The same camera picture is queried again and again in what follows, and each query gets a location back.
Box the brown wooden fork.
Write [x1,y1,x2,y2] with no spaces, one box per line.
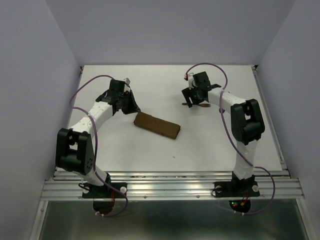
[182,102,211,108]

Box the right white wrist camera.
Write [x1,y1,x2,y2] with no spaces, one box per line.
[187,74,197,90]

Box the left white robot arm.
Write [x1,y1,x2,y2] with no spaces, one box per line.
[55,78,140,197]

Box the brown cloth napkin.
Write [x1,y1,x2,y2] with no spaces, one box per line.
[133,112,181,140]

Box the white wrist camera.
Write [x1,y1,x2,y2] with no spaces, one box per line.
[123,78,131,87]
[187,74,197,90]

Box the aluminium front rail frame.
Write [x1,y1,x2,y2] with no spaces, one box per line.
[30,166,317,240]

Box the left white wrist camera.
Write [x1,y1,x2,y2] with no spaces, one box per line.
[123,78,131,87]

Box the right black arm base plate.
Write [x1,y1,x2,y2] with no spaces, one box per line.
[214,181,260,198]

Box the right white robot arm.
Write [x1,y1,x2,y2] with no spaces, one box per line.
[181,71,265,195]

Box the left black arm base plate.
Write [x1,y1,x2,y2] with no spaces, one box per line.
[78,182,127,199]

